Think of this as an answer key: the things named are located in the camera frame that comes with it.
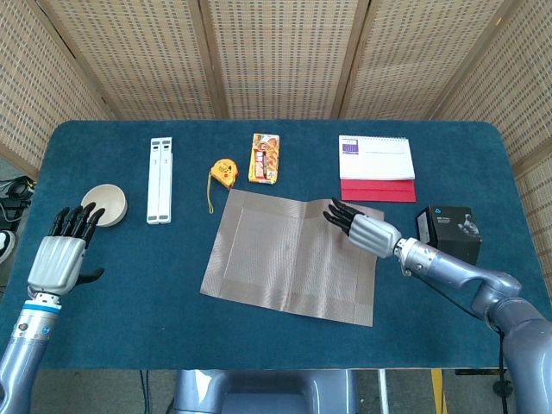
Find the blue-grey robot torso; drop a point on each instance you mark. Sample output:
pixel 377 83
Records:
pixel 267 392

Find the blue table cloth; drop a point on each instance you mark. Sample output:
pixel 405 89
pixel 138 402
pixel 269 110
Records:
pixel 151 280

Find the beige bowl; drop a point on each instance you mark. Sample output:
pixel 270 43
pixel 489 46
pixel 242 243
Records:
pixel 113 202

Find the grey woven placemat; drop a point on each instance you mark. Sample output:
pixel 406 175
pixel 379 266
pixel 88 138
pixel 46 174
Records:
pixel 284 263

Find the white table leg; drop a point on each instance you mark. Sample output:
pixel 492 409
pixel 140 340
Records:
pixel 382 392

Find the yellow tape measure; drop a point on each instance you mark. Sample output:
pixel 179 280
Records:
pixel 223 171

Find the yellow food box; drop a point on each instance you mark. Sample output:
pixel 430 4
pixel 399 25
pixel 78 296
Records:
pixel 264 158

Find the white spiral desk calendar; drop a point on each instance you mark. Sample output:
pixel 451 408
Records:
pixel 379 161

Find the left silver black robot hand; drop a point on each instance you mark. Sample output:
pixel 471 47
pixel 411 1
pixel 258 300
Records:
pixel 58 263

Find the woven folding screen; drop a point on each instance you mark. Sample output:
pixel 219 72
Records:
pixel 280 56

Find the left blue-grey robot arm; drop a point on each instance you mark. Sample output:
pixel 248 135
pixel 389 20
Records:
pixel 23 353

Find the black caster wheel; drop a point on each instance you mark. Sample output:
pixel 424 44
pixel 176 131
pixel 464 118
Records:
pixel 501 388

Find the black and white shoe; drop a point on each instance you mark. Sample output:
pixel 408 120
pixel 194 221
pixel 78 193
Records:
pixel 6 243

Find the black product box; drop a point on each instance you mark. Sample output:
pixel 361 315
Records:
pixel 453 228

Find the yellow floor tape strip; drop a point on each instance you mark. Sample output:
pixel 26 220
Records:
pixel 437 392

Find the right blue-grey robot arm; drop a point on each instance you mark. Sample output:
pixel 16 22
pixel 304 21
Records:
pixel 517 328

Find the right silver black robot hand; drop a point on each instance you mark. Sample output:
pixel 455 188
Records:
pixel 373 235

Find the red folder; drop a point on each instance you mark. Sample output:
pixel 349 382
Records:
pixel 377 192

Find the white folding laptop stand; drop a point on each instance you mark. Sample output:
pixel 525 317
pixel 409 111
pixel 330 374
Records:
pixel 159 181

